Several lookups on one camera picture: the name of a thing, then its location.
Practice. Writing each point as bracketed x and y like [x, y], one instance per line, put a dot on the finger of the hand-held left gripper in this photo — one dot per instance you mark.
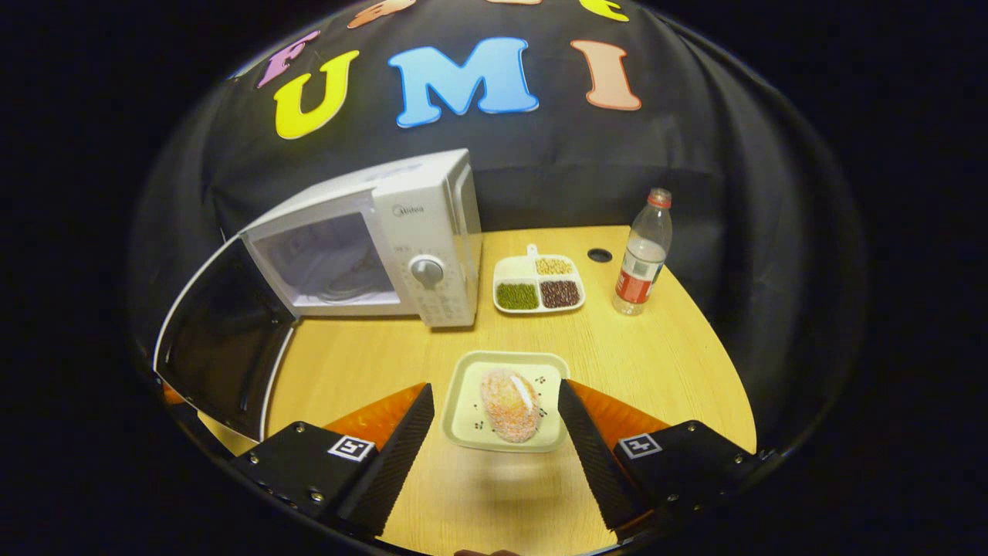
[171, 395]

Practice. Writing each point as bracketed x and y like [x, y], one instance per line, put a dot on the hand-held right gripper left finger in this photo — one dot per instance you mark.
[390, 463]

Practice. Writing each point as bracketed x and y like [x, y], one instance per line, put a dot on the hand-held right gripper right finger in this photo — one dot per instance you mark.
[598, 463]

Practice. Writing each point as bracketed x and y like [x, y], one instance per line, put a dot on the pink orange bread roll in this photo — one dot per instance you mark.
[509, 405]

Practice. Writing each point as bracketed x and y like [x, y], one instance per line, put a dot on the white microwave oven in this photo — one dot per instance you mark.
[432, 224]

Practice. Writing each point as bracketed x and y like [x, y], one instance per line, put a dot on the cream square plate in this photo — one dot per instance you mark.
[463, 417]

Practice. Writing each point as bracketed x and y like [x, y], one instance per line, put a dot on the white divided bean dish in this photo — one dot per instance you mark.
[517, 296]

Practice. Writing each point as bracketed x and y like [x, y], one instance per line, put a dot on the clear red label water bottle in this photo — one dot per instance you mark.
[641, 262]

